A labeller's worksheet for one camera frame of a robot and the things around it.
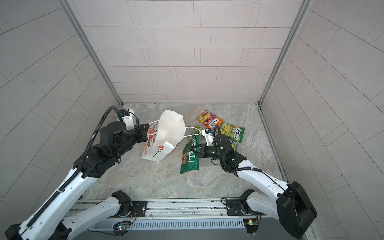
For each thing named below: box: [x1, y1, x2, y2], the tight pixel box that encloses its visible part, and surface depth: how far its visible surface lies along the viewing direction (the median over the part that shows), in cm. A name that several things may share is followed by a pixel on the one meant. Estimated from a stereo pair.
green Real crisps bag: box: [180, 131, 201, 175], surface depth 74 cm
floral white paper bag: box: [142, 109, 187, 163], surface depth 80 cm
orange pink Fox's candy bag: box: [196, 109, 224, 130], surface depth 106 cm
